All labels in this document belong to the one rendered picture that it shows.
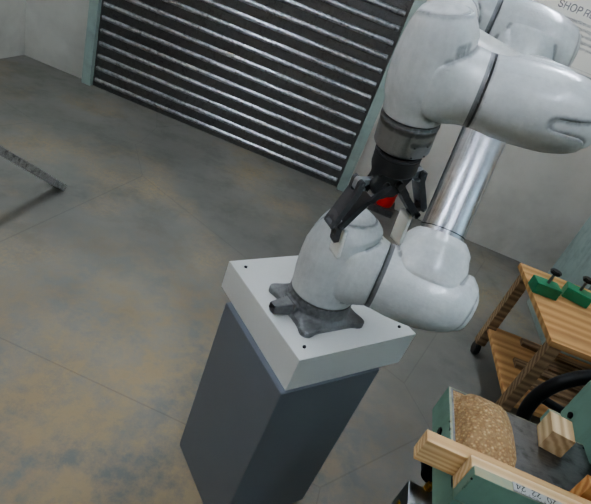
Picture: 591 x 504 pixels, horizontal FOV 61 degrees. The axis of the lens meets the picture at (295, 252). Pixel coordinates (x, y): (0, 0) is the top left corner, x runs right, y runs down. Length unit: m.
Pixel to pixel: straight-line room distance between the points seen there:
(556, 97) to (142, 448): 1.44
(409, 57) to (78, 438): 1.41
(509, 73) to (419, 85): 0.11
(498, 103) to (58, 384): 1.54
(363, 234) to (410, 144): 0.33
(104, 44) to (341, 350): 3.36
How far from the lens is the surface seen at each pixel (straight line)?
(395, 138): 0.76
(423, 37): 0.71
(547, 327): 2.11
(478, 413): 0.81
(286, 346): 1.10
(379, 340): 1.21
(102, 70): 4.17
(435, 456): 0.72
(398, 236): 0.96
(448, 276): 1.08
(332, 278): 1.07
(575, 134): 0.75
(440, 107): 0.73
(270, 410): 1.17
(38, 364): 1.89
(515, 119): 0.72
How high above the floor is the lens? 1.41
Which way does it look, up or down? 31 degrees down
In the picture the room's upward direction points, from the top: 22 degrees clockwise
